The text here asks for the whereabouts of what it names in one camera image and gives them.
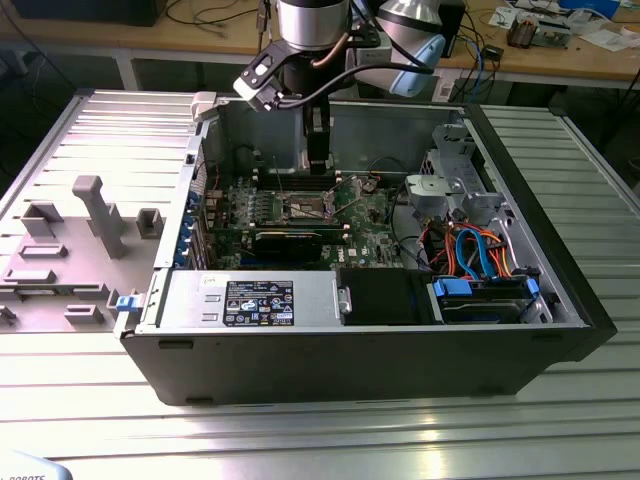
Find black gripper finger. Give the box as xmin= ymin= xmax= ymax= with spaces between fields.
xmin=302 ymin=98 xmax=335 ymax=177

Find metal socket cover frame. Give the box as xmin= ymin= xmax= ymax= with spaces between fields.
xmin=324 ymin=175 xmax=362 ymax=221

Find CPU socket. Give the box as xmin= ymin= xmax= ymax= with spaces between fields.
xmin=282 ymin=189 xmax=335 ymax=224

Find long wooden desk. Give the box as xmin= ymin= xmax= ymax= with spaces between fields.
xmin=0 ymin=0 xmax=640 ymax=92

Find green motherboard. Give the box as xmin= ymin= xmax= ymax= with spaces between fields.
xmin=199 ymin=172 xmax=404 ymax=271

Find black graphics card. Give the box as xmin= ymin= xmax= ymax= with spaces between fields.
xmin=252 ymin=229 xmax=325 ymax=265

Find black upright box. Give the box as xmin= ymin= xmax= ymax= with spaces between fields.
xmin=439 ymin=0 xmax=467 ymax=59

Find silver power supply unit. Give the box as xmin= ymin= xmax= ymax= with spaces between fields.
xmin=153 ymin=269 xmax=342 ymax=332

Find metal finned heat sink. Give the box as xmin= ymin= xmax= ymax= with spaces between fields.
xmin=506 ymin=13 xmax=540 ymax=50

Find large black box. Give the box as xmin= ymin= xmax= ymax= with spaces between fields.
xmin=9 ymin=0 xmax=162 ymax=27

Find black open PC case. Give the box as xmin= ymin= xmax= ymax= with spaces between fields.
xmin=119 ymin=88 xmax=619 ymax=407

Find hard disk blue carrier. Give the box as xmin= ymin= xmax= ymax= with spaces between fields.
xmin=428 ymin=274 xmax=542 ymax=325

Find small electronics box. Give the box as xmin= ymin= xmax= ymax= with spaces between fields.
xmin=537 ymin=19 xmax=575 ymax=51

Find small blue plastic clip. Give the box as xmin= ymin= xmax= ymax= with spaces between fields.
xmin=114 ymin=294 xmax=145 ymax=314

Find gray parts rack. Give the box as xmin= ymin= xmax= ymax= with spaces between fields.
xmin=0 ymin=174 xmax=167 ymax=335

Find blue flat box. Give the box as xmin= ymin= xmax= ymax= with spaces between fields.
xmin=558 ymin=0 xmax=622 ymax=19

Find white paper sheets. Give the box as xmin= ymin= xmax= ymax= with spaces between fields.
xmin=579 ymin=27 xmax=637 ymax=52

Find white printed device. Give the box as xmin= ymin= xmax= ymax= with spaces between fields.
xmin=0 ymin=448 xmax=75 ymax=480

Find brown curved cable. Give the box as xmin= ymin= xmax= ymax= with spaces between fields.
xmin=310 ymin=32 xmax=349 ymax=70

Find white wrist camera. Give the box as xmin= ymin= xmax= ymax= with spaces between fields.
xmin=232 ymin=49 xmax=282 ymax=114

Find gray wrist camera box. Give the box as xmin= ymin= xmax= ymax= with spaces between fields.
xmin=349 ymin=30 xmax=397 ymax=67

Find black camera cable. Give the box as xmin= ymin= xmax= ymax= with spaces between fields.
xmin=272 ymin=63 xmax=437 ymax=110

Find black wire loop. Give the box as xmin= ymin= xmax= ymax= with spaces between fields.
xmin=390 ymin=187 xmax=434 ymax=274

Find silver metal drive bracket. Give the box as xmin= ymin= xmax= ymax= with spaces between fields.
xmin=404 ymin=173 xmax=505 ymax=227

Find silver perforated metal bracket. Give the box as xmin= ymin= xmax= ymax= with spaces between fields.
xmin=422 ymin=122 xmax=477 ymax=176

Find orange wire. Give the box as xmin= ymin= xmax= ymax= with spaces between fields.
xmin=443 ymin=227 xmax=459 ymax=277
xmin=487 ymin=234 xmax=519 ymax=280

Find blue data wire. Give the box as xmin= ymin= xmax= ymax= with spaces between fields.
xmin=454 ymin=227 xmax=494 ymax=282

